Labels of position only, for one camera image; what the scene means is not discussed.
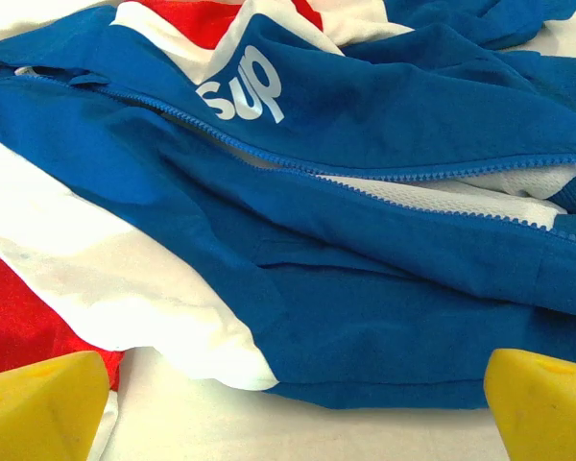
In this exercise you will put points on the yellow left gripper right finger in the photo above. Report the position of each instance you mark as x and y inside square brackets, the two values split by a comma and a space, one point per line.
[547, 413]

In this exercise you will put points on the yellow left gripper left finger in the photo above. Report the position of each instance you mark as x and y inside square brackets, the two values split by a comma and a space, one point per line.
[38, 413]

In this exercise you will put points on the blue white red zip jacket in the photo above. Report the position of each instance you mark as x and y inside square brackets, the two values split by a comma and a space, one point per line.
[317, 298]

